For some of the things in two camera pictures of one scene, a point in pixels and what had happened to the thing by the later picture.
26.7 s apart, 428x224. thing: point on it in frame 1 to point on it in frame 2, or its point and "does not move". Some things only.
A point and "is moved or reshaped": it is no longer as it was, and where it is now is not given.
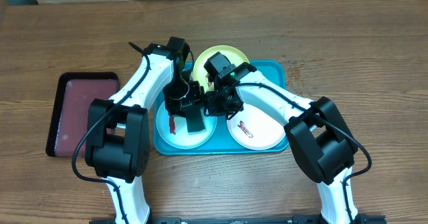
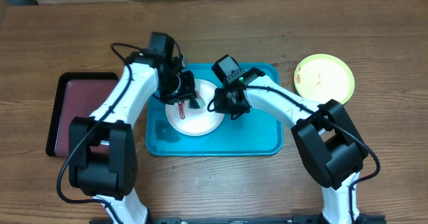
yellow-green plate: x=235 y=56 to x=321 y=77
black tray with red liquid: x=70 y=115 does not move
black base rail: x=309 y=219 does not move
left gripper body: x=179 y=93 does not move
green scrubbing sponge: x=195 y=121 is moved or reshaped
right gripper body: x=223 y=104 does not move
